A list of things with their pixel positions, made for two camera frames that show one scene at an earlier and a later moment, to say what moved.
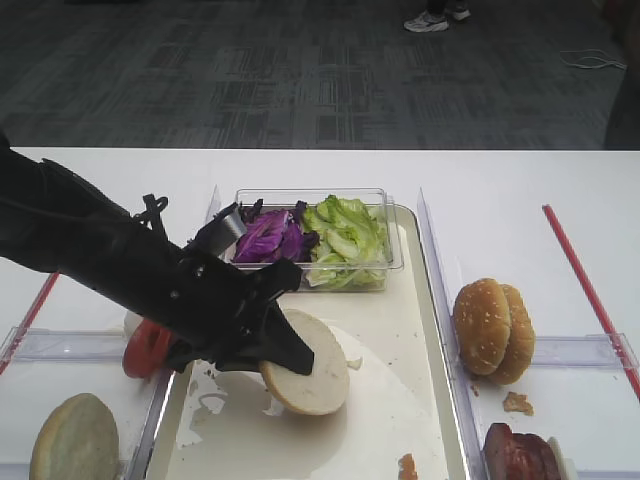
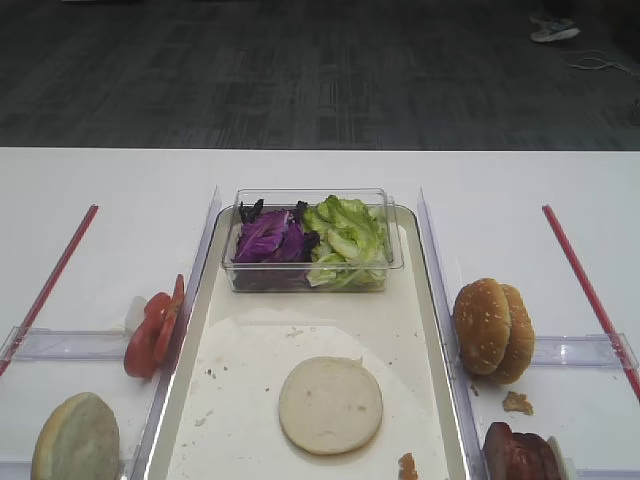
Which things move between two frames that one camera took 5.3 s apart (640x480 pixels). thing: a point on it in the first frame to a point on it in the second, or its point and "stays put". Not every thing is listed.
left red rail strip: [15, 344] stays put
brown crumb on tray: [407, 467] stays put
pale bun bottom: [325, 388] to [330, 405]
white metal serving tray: [395, 419] stays put
